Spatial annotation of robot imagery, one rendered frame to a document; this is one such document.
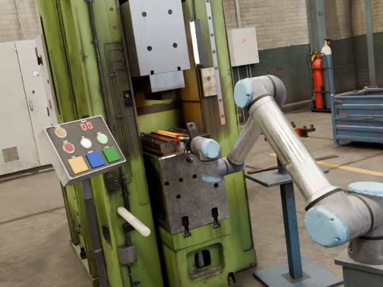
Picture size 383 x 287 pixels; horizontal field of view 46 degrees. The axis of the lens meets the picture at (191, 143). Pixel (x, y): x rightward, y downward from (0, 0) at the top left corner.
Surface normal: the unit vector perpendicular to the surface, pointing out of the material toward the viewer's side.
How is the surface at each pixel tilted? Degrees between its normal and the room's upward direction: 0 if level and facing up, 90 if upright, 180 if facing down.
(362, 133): 90
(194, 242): 90
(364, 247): 70
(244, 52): 90
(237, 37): 90
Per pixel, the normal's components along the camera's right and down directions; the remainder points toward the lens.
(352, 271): -0.67, 0.22
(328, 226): -0.81, 0.28
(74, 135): 0.59, -0.48
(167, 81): 0.41, 0.11
